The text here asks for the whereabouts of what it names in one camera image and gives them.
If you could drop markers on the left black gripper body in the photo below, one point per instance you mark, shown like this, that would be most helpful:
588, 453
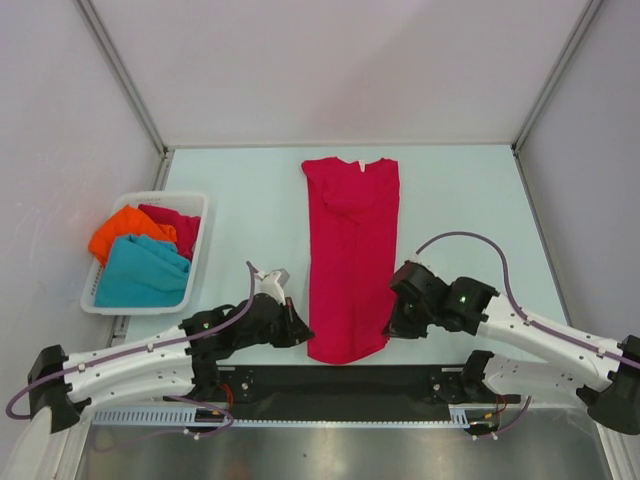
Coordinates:
280, 333

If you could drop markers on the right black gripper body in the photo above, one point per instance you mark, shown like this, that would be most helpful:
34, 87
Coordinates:
410, 321

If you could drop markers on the magenta t shirt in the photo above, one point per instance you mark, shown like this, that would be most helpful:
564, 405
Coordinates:
353, 220

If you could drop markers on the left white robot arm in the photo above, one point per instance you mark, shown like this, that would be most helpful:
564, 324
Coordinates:
181, 361

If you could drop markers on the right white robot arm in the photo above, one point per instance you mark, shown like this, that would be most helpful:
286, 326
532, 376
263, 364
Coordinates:
571, 366

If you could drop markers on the red t shirt in basket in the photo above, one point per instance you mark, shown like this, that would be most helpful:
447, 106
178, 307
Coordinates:
186, 227

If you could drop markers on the teal t shirt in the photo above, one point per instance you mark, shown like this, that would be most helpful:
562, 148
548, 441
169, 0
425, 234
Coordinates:
142, 273

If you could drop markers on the white plastic basket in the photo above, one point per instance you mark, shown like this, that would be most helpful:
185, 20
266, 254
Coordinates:
186, 203

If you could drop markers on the orange t shirt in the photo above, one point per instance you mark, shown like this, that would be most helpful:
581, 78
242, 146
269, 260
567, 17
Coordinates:
127, 221

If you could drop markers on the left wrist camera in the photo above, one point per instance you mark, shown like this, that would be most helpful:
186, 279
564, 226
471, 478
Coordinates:
273, 284

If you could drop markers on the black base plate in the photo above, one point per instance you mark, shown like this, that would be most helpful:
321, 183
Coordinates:
386, 393

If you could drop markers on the right white cable duct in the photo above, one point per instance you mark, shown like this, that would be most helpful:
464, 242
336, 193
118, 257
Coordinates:
472, 415

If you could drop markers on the white cable duct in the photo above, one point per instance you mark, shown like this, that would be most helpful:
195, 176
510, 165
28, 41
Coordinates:
161, 416
472, 415

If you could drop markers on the left white cable duct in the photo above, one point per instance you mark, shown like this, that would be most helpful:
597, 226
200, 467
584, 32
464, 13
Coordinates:
161, 416

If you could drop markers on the right aluminium corner post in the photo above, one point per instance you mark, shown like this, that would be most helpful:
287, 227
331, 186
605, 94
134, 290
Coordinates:
560, 67

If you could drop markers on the aluminium corner post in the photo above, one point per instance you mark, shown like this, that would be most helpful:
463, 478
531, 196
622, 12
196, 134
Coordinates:
560, 67
111, 55

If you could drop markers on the left aluminium corner post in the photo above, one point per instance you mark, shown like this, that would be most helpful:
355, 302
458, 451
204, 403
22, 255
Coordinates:
111, 55

